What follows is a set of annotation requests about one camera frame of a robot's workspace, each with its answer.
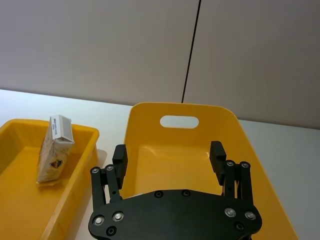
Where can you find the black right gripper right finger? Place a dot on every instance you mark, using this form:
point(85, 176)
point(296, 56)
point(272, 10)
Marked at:
point(218, 160)

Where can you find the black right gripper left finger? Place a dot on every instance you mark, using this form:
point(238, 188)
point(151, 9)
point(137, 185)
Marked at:
point(119, 160)

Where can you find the yellow rectangular plastic bin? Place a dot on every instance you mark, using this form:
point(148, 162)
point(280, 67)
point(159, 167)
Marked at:
point(25, 212)

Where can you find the white printed paper packet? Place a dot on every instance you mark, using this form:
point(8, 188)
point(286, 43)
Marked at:
point(53, 160)

